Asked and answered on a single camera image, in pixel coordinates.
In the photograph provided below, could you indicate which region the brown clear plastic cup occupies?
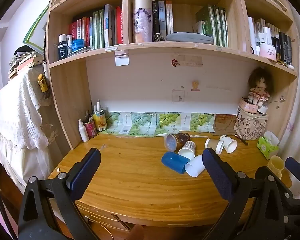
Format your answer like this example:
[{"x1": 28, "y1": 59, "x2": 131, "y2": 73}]
[{"x1": 164, "y1": 133, "x2": 190, "y2": 152}]

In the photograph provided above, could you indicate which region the white paper cup right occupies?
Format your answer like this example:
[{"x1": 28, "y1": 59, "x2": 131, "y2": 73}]
[{"x1": 220, "y1": 135, "x2": 238, "y2": 154}]

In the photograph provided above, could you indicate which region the plain white paper cup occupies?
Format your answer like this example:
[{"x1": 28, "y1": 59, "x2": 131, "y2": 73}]
[{"x1": 185, "y1": 154, "x2": 205, "y2": 178}]

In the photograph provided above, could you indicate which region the brown sleeve paper cup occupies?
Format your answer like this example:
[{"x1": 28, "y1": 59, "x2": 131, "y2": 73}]
[{"x1": 204, "y1": 138, "x2": 224, "y2": 155}]

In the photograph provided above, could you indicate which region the checkered paper cup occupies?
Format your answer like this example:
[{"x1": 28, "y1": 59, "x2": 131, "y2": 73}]
[{"x1": 178, "y1": 141, "x2": 196, "y2": 160}]

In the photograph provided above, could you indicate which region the blue plastic cup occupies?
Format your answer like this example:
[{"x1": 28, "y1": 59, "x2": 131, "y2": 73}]
[{"x1": 161, "y1": 152, "x2": 190, "y2": 174}]

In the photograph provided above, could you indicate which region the cream yellow mug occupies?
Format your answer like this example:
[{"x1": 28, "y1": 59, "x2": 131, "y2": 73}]
[{"x1": 267, "y1": 155, "x2": 285, "y2": 179}]

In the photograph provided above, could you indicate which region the green tissue pack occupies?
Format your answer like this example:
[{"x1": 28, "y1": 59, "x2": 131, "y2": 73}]
[{"x1": 256, "y1": 131, "x2": 280, "y2": 160}]

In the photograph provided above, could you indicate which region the white lace cloth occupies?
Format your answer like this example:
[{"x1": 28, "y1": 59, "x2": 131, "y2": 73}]
[{"x1": 0, "y1": 68, "x2": 51, "y2": 192}]

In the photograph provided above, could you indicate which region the white spray bottle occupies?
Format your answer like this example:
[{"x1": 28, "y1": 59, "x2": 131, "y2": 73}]
[{"x1": 78, "y1": 119, "x2": 89, "y2": 142}]

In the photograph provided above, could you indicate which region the pink small box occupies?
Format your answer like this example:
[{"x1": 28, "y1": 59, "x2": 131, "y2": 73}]
[{"x1": 239, "y1": 98, "x2": 258, "y2": 114}]

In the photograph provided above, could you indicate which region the brown paper bag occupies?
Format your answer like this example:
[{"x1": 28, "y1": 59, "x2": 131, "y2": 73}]
[{"x1": 213, "y1": 114, "x2": 237, "y2": 135}]

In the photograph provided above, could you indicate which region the red pen holder can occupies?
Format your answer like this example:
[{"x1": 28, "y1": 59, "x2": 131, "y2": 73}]
[{"x1": 84, "y1": 121, "x2": 97, "y2": 139}]

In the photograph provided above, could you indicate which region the brown haired doll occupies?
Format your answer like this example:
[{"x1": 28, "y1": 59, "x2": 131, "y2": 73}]
[{"x1": 248, "y1": 67, "x2": 274, "y2": 108}]

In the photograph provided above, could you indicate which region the yellow juice carton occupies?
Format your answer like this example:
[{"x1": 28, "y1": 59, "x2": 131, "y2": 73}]
[{"x1": 93, "y1": 109, "x2": 107, "y2": 132}]

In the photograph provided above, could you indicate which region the pink cosmetic box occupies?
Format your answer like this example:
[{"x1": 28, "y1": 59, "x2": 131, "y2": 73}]
[{"x1": 259, "y1": 43, "x2": 277, "y2": 62}]

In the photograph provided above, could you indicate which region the yellow toy figure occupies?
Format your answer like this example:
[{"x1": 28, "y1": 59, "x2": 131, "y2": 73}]
[{"x1": 37, "y1": 73, "x2": 49, "y2": 93}]

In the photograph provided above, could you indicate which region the green grape poster strip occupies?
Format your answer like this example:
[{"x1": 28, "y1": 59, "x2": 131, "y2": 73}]
[{"x1": 103, "y1": 112, "x2": 216, "y2": 137}]

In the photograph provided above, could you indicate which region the dark cosmetic bottle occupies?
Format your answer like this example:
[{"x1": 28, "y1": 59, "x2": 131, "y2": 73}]
[{"x1": 58, "y1": 34, "x2": 68, "y2": 60}]

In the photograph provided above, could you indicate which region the grey flat pouch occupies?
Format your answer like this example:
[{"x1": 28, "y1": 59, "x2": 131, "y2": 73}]
[{"x1": 166, "y1": 32, "x2": 214, "y2": 44}]

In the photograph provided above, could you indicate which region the green book set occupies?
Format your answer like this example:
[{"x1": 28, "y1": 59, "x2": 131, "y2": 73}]
[{"x1": 196, "y1": 4, "x2": 229, "y2": 47}]

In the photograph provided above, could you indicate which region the blue cream jar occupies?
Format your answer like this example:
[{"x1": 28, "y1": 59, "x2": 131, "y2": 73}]
[{"x1": 71, "y1": 38, "x2": 85, "y2": 52}]

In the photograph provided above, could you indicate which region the wooden bookshelf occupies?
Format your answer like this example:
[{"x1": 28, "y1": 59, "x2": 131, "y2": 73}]
[{"x1": 46, "y1": 0, "x2": 298, "y2": 148}]

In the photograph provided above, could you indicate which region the red book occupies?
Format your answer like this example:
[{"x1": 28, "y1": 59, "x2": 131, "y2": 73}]
[{"x1": 116, "y1": 7, "x2": 123, "y2": 44}]

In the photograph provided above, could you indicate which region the patterned drawstring bag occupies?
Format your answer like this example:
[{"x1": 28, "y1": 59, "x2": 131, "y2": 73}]
[{"x1": 234, "y1": 107, "x2": 268, "y2": 141}]

